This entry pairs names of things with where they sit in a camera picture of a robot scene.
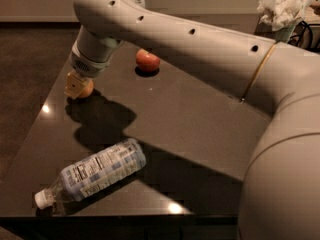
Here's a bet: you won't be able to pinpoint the grey metal cup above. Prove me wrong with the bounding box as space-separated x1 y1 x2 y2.
254 23 295 43

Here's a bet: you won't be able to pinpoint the orange fruit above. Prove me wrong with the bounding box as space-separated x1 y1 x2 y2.
79 80 94 98

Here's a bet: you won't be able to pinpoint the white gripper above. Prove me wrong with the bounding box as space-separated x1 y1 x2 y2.
65 26 123 100

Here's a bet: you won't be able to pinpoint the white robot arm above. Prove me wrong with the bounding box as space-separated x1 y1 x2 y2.
70 0 320 240

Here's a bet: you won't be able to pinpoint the crumpled white paper napkins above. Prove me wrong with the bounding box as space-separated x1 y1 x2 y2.
257 0 315 31

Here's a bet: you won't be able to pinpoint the clear plastic water bottle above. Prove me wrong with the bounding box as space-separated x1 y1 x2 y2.
35 138 146 209

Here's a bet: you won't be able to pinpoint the red apple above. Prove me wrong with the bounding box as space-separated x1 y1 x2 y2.
136 49 160 73

